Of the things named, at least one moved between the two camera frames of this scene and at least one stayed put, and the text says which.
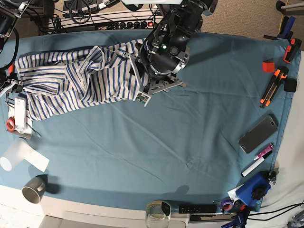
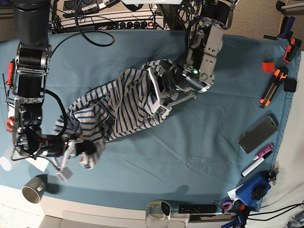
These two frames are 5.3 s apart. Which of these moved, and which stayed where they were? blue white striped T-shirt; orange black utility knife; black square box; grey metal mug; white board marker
Moved: blue white striped T-shirt
Stayed: white board marker; orange black utility knife; black square box; grey metal mug
